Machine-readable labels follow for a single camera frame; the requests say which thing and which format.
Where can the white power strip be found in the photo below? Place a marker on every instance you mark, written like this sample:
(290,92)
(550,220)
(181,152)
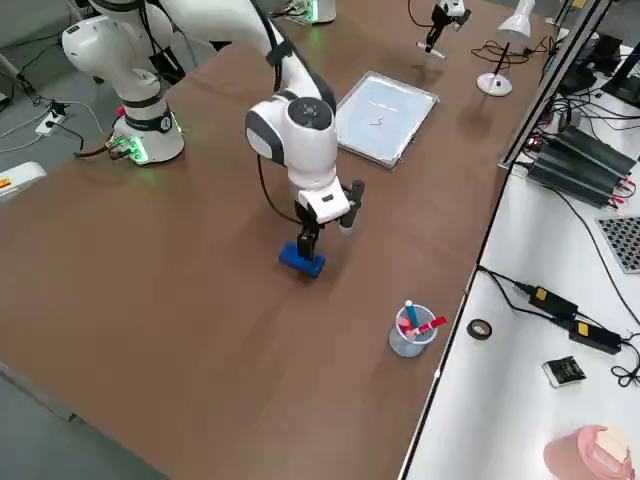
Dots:
(50,125)

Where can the black adapter with yellow label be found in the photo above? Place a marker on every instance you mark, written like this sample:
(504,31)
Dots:
(552,300)
(595,336)

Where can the silver-framed whiteboard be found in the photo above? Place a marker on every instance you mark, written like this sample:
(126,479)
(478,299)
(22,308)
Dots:
(390,120)

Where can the checkered calibration board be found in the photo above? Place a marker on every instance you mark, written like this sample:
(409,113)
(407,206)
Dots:
(622,245)

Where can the red marker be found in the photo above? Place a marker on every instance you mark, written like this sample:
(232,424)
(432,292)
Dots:
(430,326)

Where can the blue marker with white end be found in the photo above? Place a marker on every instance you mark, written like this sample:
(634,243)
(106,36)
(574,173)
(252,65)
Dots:
(412,315)

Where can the black tape roll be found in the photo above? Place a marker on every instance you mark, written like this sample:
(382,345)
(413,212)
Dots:
(469,329)

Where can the clear plastic pen cup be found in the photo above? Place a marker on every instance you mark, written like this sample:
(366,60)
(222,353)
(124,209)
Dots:
(410,345)

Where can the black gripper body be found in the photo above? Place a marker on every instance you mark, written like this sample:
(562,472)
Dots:
(305,210)
(452,20)

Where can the circuit board with red light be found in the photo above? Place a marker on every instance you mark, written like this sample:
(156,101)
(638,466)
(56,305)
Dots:
(535,142)

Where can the aluminium frame post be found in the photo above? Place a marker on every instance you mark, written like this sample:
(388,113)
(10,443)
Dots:
(550,80)

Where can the white and blue marker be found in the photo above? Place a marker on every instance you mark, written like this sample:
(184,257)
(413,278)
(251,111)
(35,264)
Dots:
(435,53)

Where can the small black packet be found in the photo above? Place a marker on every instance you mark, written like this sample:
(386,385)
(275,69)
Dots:
(564,372)

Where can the white desk lamp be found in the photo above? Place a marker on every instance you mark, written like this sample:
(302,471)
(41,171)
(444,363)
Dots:
(495,85)

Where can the white box with orange label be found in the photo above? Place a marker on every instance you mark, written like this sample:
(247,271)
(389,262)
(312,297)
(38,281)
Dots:
(20,180)

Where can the long black power supply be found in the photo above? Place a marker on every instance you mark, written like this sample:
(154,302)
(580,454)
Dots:
(575,175)
(595,150)

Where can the pink tissue roll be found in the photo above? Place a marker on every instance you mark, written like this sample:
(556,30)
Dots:
(585,450)

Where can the blue whiteboard eraser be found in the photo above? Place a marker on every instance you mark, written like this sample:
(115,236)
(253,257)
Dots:
(287,257)

